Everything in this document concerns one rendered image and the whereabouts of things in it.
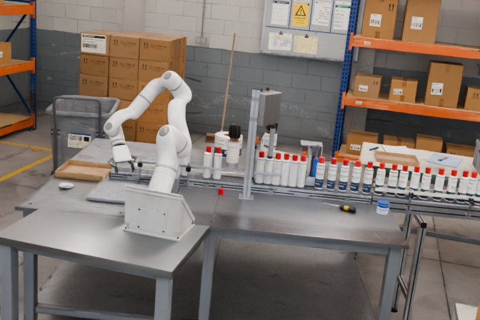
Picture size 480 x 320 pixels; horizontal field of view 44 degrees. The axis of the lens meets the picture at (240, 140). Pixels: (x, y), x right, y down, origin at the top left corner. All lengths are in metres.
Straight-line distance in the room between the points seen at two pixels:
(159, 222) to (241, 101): 5.43
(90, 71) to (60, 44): 2.03
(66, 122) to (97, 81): 1.55
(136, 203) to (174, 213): 0.20
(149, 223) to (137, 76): 4.24
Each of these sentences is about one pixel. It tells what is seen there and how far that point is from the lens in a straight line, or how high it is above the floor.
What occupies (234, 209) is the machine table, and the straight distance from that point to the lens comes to 3.42.
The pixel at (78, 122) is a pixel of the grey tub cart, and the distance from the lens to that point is 5.79.
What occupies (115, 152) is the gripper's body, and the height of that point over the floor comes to 1.09.
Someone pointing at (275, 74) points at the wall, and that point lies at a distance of 8.11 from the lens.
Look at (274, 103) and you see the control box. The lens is 3.53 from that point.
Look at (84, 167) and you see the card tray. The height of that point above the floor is 0.83.
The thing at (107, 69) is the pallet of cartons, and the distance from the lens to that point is 7.20.
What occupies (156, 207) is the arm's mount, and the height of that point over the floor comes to 0.98.
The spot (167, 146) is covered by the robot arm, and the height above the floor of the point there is 1.22.
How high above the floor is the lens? 2.07
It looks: 15 degrees down
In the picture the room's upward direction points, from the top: 5 degrees clockwise
